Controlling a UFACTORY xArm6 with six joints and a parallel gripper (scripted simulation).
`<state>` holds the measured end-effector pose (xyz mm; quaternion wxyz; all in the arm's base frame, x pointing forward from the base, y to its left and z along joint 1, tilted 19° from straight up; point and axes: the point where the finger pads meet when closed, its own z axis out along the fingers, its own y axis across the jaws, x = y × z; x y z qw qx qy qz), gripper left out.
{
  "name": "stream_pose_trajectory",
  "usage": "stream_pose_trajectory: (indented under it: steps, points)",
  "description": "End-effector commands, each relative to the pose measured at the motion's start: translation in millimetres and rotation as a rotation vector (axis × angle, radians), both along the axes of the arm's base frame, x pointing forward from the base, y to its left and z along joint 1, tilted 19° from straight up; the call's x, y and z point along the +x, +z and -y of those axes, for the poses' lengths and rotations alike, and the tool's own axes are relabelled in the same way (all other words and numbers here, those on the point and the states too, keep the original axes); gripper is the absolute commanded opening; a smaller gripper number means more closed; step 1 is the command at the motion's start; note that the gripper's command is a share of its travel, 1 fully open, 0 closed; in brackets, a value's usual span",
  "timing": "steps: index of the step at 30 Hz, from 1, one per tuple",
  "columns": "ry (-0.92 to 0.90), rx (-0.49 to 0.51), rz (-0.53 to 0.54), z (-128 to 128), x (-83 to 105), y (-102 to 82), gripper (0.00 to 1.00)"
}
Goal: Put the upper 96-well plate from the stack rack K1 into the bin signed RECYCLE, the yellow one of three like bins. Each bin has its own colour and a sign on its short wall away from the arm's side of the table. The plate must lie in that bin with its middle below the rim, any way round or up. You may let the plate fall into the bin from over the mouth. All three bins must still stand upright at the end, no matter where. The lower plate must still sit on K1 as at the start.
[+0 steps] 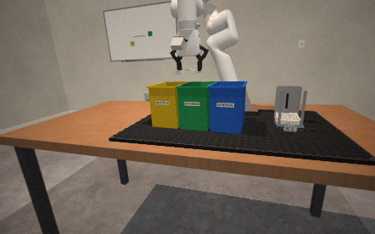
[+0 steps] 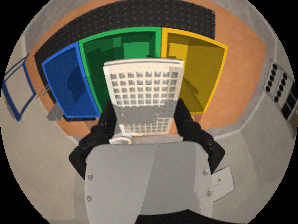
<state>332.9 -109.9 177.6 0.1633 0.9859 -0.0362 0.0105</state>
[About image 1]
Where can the yellow bin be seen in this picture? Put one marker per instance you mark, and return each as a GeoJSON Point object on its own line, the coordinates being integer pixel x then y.
{"type": "Point", "coordinates": [164, 104]}

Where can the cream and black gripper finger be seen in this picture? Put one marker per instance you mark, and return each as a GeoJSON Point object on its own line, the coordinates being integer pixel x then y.
{"type": "Point", "coordinates": [177, 59]}
{"type": "Point", "coordinates": [200, 58]}

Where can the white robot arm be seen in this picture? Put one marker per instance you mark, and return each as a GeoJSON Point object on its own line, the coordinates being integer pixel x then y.
{"type": "Point", "coordinates": [221, 26]}

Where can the green bin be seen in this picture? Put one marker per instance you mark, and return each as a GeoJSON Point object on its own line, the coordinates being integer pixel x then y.
{"type": "Point", "coordinates": [194, 105]}

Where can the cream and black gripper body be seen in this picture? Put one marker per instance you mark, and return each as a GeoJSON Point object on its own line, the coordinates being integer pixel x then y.
{"type": "Point", "coordinates": [191, 47]}

